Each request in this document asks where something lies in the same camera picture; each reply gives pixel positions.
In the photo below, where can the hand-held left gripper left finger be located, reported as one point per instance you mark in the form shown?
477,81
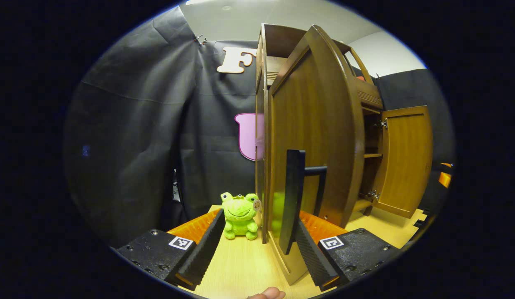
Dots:
203,253

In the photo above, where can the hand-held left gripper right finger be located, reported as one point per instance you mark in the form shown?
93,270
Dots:
313,257

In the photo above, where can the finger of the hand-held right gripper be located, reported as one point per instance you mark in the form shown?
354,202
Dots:
445,177

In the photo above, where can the wooden shoe cabinet door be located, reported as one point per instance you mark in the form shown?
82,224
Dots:
311,116
406,162

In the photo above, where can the brown wooden double-door shoe cabinet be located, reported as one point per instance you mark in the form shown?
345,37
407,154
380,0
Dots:
259,124

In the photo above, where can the metal door hinge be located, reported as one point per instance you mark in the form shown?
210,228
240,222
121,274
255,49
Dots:
374,194
384,123

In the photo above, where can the wooden cabinet inner shelf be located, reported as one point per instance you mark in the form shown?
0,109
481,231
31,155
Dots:
372,155

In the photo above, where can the wooden cabinet drawer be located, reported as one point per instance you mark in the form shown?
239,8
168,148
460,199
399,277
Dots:
369,93

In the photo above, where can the green frog plush toy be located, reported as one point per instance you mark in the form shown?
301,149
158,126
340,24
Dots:
240,216

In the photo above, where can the black backdrop cloth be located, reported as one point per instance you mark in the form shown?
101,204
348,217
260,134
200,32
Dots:
137,124

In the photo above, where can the ceiling light panel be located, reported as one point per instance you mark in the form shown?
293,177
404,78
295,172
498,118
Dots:
197,2

